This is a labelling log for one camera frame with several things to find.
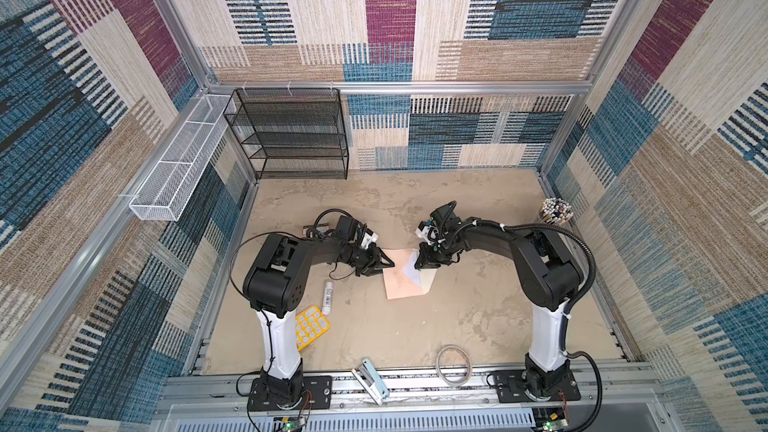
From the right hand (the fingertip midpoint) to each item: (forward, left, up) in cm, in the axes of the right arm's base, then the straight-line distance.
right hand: (418, 268), depth 94 cm
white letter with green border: (0, +2, 0) cm, 2 cm away
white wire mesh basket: (+18, +76, +18) cm, 80 cm away
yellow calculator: (-16, +31, +1) cm, 35 cm away
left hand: (+1, +8, +2) cm, 8 cm away
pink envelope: (-3, +4, -1) cm, 5 cm away
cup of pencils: (+7, -38, +17) cm, 43 cm away
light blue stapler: (-30, +14, +2) cm, 33 cm away
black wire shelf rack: (+47, +42, +17) cm, 65 cm away
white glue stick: (-7, +27, +1) cm, 28 cm away
